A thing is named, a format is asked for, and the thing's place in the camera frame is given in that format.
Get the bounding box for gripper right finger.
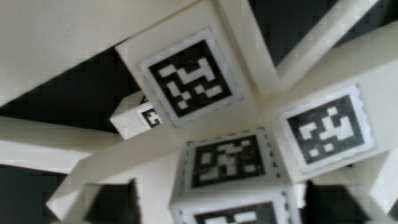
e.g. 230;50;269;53
301;181;372;224

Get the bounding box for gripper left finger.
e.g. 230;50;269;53
59;178;145;224

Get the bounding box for white chair back frame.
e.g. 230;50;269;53
0;0;398;224

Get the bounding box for white chair leg with tag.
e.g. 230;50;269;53
111;92;163;139

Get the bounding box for white U-shaped fence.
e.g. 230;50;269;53
0;116;123;174

